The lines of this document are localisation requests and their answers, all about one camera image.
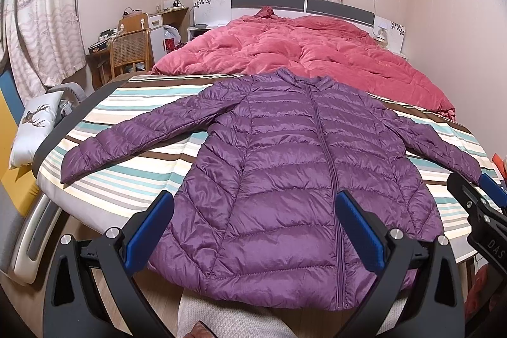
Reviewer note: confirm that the wooden desk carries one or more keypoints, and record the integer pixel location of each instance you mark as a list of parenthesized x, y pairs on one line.
[(98, 59)]

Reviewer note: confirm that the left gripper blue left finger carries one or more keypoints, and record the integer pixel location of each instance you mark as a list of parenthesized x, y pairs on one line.
[(143, 231)]

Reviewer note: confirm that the white deer print pillow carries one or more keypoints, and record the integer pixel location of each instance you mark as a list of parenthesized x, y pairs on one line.
[(38, 121)]

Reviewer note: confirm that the patterned side curtain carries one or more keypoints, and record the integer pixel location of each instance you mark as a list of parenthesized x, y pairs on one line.
[(41, 44)]

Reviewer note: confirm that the wooden wicker chair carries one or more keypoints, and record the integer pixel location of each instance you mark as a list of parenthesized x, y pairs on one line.
[(131, 49)]

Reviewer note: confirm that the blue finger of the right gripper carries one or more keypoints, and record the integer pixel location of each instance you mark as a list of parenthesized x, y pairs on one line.
[(493, 190)]

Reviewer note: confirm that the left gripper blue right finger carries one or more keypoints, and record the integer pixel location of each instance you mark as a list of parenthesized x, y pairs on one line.
[(364, 230)]

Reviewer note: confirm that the pink red comforter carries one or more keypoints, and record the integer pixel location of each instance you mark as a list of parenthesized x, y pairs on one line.
[(308, 46)]

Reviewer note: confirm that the white grey bed headboard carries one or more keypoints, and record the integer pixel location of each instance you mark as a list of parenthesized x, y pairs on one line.
[(217, 13)]

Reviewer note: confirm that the purple quilted down jacket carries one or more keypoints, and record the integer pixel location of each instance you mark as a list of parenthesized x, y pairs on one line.
[(254, 218)]

